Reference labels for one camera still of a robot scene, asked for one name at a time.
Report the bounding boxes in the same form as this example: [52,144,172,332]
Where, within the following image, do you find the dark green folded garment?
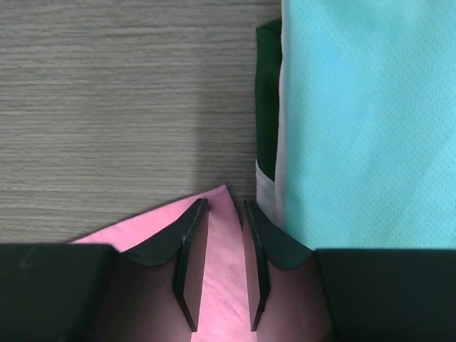
[254,18,282,180]

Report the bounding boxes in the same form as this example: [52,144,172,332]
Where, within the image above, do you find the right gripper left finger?
[1,199,208,341]

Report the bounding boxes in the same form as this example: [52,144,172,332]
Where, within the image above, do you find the pink t shirt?
[78,186,257,342]

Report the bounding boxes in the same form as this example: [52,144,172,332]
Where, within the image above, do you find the teal folded t shirt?
[282,1,455,249]

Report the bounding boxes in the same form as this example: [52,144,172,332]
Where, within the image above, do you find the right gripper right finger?
[242,200,455,341]

